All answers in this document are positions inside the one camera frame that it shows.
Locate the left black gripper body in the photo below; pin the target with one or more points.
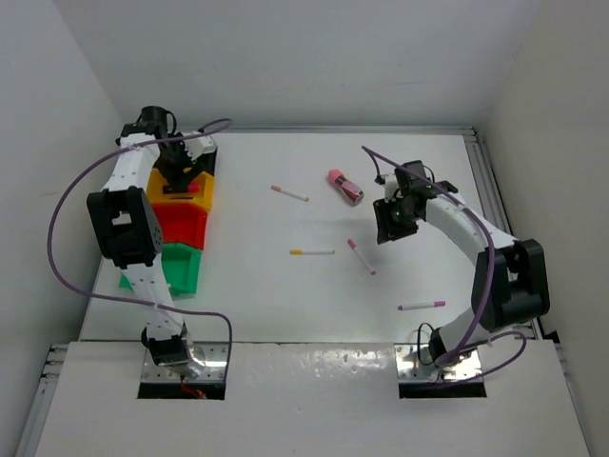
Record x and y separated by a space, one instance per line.
175 151

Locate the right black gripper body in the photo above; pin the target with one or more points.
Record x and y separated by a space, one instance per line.
394 219

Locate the white pen pink cap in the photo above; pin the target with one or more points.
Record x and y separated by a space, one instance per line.
361 257

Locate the white pen purple cap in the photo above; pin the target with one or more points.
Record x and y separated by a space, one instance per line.
423 305

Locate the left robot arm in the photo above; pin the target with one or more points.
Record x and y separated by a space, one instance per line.
129 234

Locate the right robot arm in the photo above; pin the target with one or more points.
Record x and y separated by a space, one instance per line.
510 280

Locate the black storage bin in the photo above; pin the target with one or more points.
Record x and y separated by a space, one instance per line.
206 161

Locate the yellow storage bin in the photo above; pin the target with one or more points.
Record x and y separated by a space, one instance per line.
203 198

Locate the red storage bin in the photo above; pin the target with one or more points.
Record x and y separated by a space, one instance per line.
182 223

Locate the pink capped glue bottle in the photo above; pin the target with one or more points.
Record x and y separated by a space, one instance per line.
353 193

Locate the green storage bin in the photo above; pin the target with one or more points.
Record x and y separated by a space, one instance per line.
181 266

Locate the white pen orange cap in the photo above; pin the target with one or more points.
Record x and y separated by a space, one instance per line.
290 193

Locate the white pen yellow cap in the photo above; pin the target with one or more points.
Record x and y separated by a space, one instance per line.
299 252

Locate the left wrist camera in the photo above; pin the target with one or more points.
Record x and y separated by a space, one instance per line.
196 148

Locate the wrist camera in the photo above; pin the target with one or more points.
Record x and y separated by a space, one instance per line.
196 148
389 184

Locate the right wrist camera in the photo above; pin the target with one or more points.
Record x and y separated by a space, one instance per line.
389 184

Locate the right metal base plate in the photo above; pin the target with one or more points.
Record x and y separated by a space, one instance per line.
411 370

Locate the metal base plate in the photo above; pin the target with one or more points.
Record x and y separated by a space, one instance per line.
208 367
411 370

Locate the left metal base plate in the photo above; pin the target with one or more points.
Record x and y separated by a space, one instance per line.
208 367

